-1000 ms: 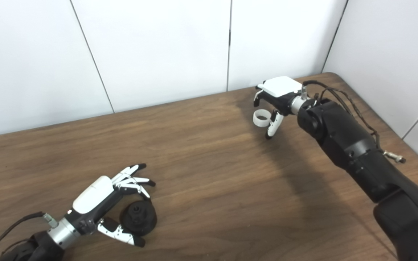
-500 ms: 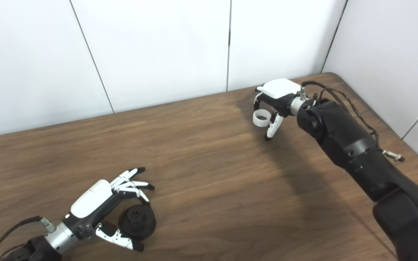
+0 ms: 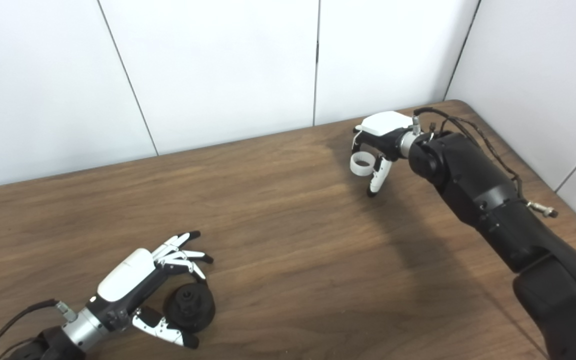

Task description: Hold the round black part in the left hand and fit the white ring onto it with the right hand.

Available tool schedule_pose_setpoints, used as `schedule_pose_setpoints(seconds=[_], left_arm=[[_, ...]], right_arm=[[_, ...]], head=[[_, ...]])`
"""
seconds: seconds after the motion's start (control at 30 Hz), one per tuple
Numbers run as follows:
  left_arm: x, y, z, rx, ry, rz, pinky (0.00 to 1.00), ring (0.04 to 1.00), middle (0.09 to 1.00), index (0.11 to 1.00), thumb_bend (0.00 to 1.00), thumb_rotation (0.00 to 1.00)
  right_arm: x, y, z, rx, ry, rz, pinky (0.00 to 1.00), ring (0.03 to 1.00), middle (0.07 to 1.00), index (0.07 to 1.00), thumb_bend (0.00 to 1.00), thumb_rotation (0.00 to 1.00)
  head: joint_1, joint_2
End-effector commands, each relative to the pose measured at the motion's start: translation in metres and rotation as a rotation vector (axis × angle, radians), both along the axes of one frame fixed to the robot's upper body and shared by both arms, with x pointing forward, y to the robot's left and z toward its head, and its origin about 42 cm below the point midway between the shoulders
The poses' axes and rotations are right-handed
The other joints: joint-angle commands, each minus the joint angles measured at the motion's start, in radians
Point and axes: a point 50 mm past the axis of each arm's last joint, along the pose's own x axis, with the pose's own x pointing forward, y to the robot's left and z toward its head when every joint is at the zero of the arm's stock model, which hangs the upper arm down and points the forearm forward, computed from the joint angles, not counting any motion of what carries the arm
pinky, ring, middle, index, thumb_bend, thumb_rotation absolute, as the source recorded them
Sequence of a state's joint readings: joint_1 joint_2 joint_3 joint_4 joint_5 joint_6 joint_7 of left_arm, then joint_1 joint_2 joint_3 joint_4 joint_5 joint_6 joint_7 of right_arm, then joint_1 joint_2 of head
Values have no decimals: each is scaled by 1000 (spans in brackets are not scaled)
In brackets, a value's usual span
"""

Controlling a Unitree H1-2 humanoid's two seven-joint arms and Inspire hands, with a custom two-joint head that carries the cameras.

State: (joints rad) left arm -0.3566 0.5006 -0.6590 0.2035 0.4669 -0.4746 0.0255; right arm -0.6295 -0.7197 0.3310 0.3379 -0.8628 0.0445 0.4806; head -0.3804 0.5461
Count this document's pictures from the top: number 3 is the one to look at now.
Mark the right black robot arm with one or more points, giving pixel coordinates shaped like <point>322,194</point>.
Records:
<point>493,200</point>

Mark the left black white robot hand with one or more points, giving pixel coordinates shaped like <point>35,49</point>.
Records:
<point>125,275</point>

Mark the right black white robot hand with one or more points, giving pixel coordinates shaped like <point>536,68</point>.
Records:
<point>385,124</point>

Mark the round black plastic part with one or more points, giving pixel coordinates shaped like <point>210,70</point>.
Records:
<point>190,307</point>

